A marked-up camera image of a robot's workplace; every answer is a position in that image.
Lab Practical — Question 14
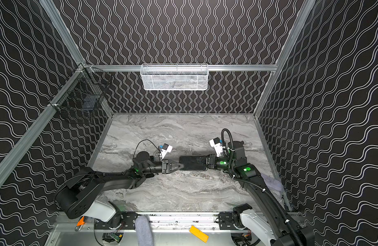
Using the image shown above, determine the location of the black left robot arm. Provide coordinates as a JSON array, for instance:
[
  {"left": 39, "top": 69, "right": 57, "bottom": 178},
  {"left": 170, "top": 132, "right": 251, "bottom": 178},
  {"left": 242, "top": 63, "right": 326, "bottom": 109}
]
[{"left": 54, "top": 151, "right": 184, "bottom": 227}]

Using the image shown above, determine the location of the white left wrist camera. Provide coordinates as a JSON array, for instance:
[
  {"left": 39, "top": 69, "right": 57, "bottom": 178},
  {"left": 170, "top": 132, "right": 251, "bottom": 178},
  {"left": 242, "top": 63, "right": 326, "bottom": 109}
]
[{"left": 159, "top": 143, "right": 173, "bottom": 160}]

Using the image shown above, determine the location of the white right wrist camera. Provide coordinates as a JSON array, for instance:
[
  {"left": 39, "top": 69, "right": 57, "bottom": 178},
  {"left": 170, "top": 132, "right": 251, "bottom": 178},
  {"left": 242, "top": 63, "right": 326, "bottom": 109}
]
[{"left": 209, "top": 137, "right": 227, "bottom": 157}]

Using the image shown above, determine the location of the grey cloth right side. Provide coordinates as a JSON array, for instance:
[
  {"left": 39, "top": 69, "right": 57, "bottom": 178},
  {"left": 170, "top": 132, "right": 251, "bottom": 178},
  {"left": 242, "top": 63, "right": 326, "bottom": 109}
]
[{"left": 262, "top": 175, "right": 283, "bottom": 192}]

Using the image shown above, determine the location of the yellow plastic piece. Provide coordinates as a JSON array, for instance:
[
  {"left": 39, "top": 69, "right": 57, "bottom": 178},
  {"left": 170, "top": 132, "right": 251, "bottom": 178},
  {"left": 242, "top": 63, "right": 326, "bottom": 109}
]
[{"left": 190, "top": 225, "right": 209, "bottom": 243}]

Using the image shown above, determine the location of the grey cloth front rail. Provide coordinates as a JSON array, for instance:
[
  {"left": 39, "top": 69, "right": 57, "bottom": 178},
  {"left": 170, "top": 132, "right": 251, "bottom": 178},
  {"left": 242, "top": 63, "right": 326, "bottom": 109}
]
[{"left": 135, "top": 216, "right": 154, "bottom": 246}]

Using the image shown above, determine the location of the black phone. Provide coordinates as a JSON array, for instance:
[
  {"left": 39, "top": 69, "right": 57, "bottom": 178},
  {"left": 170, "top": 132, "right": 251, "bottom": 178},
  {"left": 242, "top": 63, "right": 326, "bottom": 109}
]
[{"left": 179, "top": 155, "right": 208, "bottom": 171}]

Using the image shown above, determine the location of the orange handled tool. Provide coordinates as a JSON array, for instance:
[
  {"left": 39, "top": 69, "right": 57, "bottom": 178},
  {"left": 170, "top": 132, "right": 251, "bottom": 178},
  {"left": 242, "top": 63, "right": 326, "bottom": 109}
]
[{"left": 75, "top": 216, "right": 85, "bottom": 232}]

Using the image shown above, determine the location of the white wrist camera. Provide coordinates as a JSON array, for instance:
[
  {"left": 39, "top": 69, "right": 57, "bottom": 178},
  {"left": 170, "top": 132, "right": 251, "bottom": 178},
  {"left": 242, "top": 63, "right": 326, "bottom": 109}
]
[
  {"left": 209, "top": 137, "right": 227, "bottom": 157},
  {"left": 159, "top": 143, "right": 173, "bottom": 160}
]

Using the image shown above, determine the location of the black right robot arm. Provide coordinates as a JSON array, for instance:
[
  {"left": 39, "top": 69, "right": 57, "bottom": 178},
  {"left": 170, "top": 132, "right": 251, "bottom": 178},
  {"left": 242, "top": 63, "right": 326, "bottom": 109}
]
[{"left": 207, "top": 138, "right": 315, "bottom": 246}]

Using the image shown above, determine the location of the white wire mesh basket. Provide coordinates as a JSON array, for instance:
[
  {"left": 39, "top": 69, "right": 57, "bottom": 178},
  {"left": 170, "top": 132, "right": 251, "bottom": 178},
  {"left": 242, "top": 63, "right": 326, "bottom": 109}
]
[{"left": 140, "top": 64, "right": 210, "bottom": 91}]

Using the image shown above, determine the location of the black wire mesh basket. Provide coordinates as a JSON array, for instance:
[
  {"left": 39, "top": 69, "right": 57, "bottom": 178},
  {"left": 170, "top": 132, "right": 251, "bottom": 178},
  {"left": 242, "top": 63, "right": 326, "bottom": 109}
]
[{"left": 53, "top": 67, "right": 112, "bottom": 125}]

